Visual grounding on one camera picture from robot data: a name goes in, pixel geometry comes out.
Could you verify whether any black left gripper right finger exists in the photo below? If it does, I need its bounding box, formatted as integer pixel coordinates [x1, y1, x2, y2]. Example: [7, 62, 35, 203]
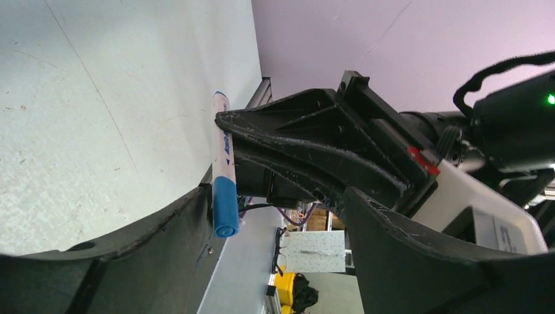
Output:
[344, 188, 554, 313]

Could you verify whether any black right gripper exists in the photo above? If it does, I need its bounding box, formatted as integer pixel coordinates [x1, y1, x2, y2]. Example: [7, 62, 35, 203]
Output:
[215, 70, 440, 208]

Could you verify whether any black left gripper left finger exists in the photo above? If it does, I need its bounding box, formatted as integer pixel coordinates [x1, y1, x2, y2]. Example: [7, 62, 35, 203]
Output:
[1, 184, 222, 313]

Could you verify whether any blue cap marker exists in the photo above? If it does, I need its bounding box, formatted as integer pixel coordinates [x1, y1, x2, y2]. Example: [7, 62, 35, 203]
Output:
[211, 91, 241, 239]

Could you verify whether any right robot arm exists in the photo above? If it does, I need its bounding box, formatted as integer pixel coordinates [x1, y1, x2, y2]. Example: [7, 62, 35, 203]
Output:
[215, 71, 554, 212]

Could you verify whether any yellow box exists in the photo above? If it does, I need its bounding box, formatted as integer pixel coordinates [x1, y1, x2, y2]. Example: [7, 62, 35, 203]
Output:
[274, 273, 296, 314]

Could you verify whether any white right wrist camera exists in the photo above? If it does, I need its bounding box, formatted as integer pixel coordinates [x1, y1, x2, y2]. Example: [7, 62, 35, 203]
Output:
[412, 161, 548, 254]

